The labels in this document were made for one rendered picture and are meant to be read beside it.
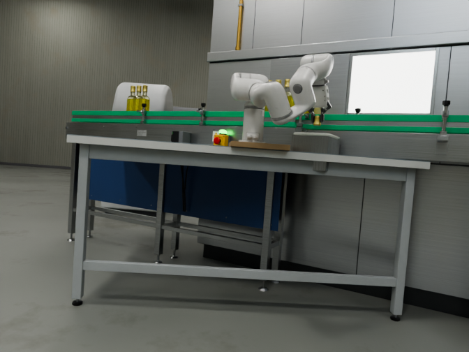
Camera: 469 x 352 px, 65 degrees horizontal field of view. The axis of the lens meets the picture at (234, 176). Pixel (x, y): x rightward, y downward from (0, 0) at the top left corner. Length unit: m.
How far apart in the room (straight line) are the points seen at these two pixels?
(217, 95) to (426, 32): 1.26
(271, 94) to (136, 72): 10.80
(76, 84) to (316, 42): 10.69
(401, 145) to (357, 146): 0.20
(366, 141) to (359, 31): 0.66
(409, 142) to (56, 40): 11.92
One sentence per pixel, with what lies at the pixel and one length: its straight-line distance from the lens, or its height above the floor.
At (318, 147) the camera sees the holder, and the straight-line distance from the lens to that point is 1.69.
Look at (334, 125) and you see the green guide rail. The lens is 1.98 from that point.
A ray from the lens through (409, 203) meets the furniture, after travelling 1.87.
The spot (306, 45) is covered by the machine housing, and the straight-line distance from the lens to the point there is 2.31.
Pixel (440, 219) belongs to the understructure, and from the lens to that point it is 2.12.
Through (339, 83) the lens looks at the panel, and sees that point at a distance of 2.19.
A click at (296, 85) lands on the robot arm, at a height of 0.99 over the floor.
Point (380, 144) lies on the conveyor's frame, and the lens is 1.92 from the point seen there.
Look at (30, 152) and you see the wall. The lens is 12.86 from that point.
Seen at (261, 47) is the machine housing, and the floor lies 1.41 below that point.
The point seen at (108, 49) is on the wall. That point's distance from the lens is 12.45.
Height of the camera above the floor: 0.70
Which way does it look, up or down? 3 degrees down
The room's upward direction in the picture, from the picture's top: 4 degrees clockwise
